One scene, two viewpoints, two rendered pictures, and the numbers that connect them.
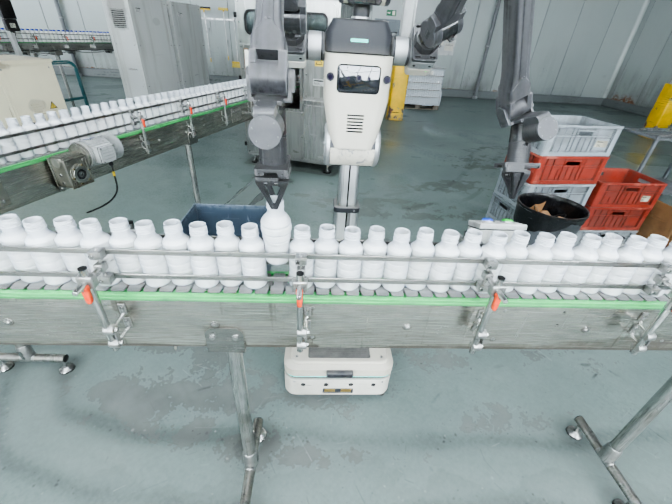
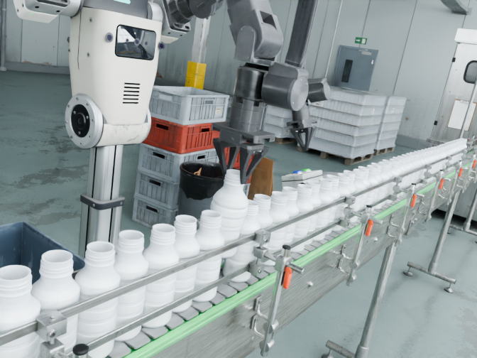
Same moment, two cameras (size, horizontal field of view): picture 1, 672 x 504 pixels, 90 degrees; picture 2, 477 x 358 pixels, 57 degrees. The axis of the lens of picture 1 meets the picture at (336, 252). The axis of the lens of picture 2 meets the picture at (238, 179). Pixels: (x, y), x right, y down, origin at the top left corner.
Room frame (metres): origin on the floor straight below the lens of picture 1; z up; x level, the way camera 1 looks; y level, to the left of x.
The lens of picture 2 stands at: (0.19, 0.76, 1.44)
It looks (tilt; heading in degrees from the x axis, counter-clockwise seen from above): 16 degrees down; 308
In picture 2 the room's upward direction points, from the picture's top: 10 degrees clockwise
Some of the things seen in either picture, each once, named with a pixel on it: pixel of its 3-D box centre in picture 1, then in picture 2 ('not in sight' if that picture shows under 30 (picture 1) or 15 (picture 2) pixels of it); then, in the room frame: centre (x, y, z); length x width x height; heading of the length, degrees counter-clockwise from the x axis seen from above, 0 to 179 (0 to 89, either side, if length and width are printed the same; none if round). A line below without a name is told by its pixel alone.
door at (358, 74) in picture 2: not in sight; (348, 89); (5.43, -9.74, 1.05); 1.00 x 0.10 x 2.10; 4
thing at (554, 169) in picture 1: (552, 162); (184, 131); (2.78, -1.72, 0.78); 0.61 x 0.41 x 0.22; 101
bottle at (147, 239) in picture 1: (152, 253); (96, 300); (0.66, 0.44, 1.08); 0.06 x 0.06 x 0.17
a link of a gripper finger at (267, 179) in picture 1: (274, 186); (241, 157); (0.68, 0.14, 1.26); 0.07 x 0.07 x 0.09; 4
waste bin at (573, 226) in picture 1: (535, 243); (205, 211); (2.21, -1.49, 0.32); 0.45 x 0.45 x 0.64
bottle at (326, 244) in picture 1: (325, 256); (255, 232); (0.69, 0.02, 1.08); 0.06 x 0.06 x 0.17
